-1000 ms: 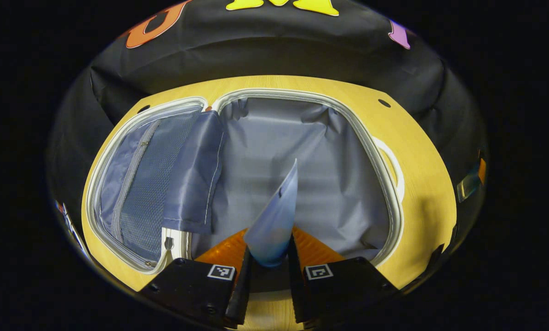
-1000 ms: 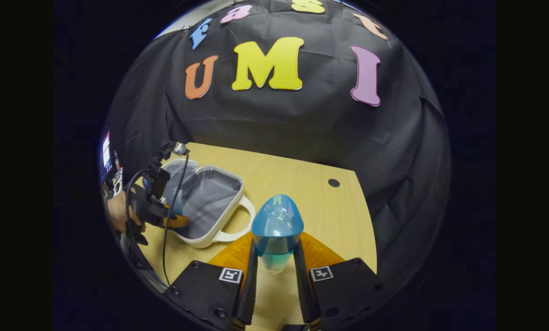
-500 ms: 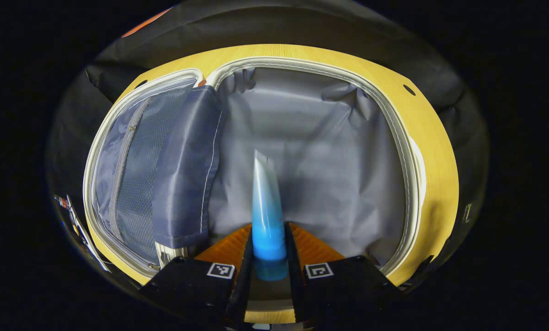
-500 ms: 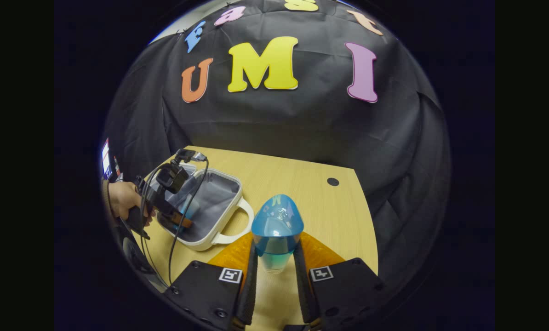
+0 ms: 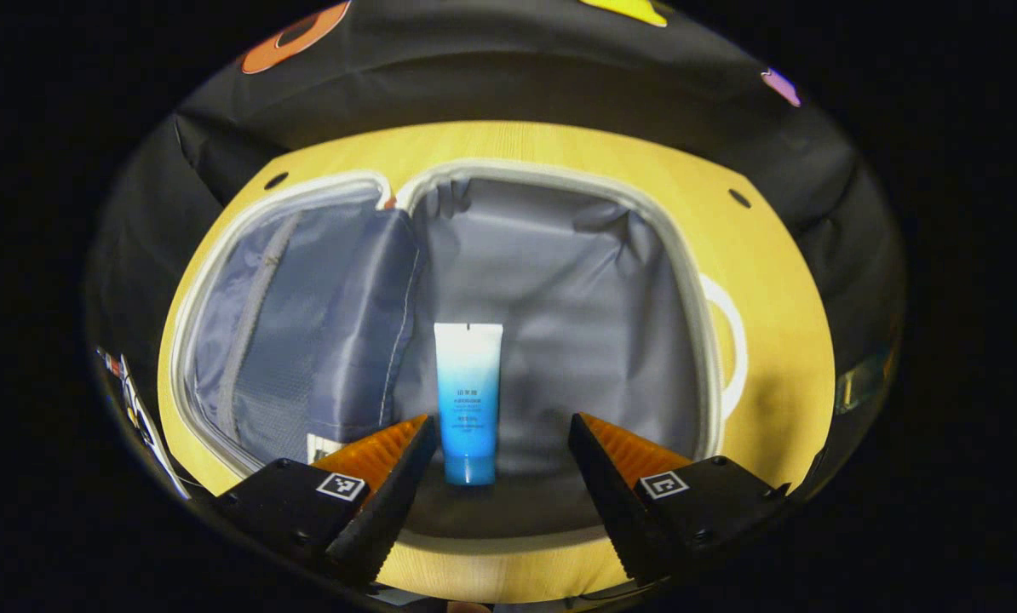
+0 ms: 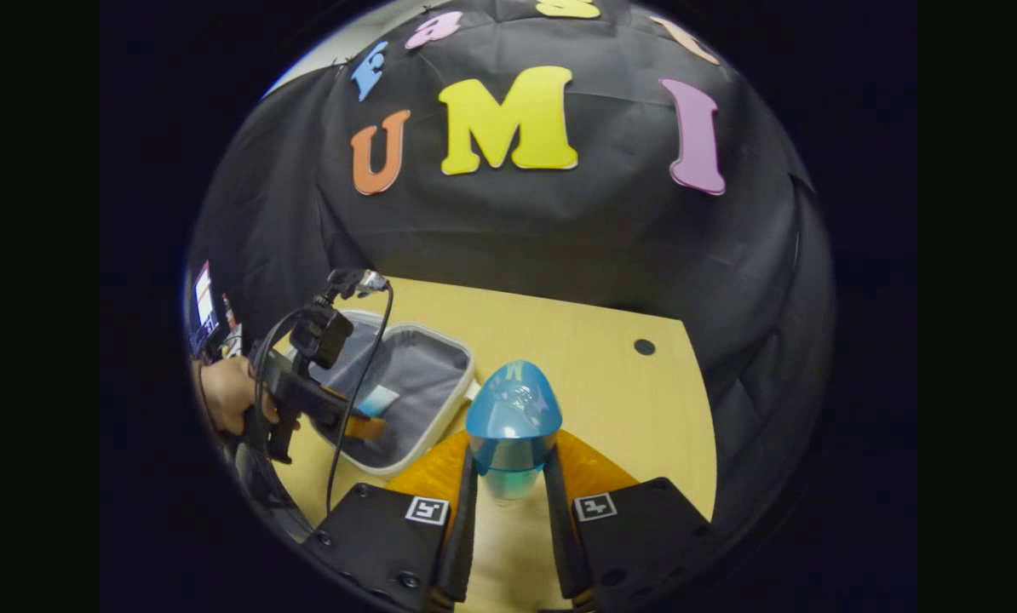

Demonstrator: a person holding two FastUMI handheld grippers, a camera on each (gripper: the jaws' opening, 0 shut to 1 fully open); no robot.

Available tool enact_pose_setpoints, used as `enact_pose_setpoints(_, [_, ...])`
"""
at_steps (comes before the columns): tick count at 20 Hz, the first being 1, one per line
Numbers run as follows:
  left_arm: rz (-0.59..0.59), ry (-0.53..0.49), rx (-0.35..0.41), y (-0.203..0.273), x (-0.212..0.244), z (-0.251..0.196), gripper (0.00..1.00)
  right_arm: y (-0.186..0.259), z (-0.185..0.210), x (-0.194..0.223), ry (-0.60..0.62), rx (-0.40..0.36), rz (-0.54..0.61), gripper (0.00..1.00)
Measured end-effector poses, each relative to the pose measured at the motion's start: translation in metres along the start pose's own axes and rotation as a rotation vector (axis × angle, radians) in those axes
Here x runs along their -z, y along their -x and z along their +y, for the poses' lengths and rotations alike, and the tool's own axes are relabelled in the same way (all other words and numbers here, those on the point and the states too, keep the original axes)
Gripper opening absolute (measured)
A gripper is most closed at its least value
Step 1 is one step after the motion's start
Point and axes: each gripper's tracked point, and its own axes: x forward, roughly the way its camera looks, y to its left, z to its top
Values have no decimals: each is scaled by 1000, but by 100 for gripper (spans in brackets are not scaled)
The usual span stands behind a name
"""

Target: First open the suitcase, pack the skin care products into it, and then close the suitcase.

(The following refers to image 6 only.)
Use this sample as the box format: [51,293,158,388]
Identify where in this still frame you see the black backdrop cloth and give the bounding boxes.
[187,0,835,546]

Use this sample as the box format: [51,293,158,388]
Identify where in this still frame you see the white and red equipment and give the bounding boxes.
[190,260,244,358]

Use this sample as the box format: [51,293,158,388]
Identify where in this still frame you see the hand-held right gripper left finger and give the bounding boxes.
[304,430,480,613]

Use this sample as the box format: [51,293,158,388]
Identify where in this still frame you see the black cable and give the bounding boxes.
[325,284,395,518]

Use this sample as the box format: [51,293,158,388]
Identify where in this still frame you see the blue capped bottle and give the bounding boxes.
[464,360,563,503]

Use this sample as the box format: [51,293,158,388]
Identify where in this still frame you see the white suitcase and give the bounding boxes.
[283,308,476,476]

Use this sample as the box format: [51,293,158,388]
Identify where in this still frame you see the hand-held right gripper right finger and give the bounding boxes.
[543,430,715,613]

